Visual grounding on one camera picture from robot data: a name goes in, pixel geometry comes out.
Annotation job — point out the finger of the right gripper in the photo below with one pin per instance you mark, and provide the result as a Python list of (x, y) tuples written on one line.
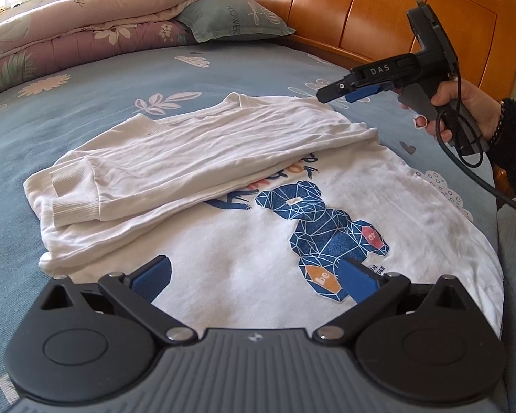
[(335, 90), (362, 93)]

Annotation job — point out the pink floral folded quilt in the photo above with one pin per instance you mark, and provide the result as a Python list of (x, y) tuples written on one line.
[(66, 17)]

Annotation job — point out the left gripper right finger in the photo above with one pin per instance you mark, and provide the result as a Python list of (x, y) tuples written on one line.
[(375, 295)]

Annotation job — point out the blue patterned bed sheet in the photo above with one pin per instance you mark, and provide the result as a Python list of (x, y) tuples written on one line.
[(112, 81)]

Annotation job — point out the person's right hand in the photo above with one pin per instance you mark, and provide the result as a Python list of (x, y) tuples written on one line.
[(484, 109)]

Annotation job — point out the white printed sweatshirt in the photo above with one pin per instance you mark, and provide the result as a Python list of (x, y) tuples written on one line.
[(269, 209)]

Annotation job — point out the wooden headboard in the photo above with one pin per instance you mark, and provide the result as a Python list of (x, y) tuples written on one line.
[(349, 32)]

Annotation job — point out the green flower pillow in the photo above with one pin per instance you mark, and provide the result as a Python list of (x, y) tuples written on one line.
[(232, 20)]

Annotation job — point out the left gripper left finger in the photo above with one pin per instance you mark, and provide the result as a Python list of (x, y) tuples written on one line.
[(132, 296)]

